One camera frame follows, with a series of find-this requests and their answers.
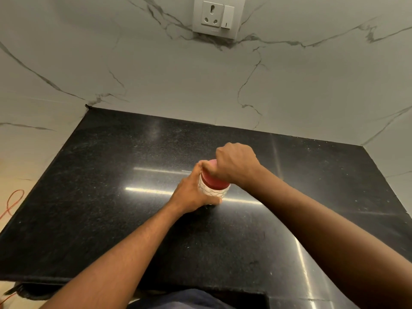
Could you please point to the clear textured glass jar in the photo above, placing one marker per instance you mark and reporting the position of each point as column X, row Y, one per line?
column 212, row 190

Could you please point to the person's right forearm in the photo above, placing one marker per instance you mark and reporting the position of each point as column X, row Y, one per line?
column 331, row 244

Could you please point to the white wall socket with switch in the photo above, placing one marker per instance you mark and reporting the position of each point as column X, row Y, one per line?
column 219, row 16

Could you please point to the red jar lid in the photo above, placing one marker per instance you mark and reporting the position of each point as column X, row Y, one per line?
column 215, row 181

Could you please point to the person's left hand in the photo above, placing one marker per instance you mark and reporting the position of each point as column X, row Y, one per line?
column 188, row 194

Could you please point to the person's right hand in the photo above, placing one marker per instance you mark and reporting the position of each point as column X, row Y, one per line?
column 236, row 164

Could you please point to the person's dark blue clothing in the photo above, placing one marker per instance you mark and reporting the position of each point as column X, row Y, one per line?
column 180, row 300

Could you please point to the person's left forearm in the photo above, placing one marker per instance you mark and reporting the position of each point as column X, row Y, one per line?
column 112, row 260

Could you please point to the person's right fingers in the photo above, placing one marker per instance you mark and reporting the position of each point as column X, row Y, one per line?
column 214, row 170

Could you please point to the person's left thumb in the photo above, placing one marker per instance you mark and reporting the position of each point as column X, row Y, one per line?
column 201, row 172

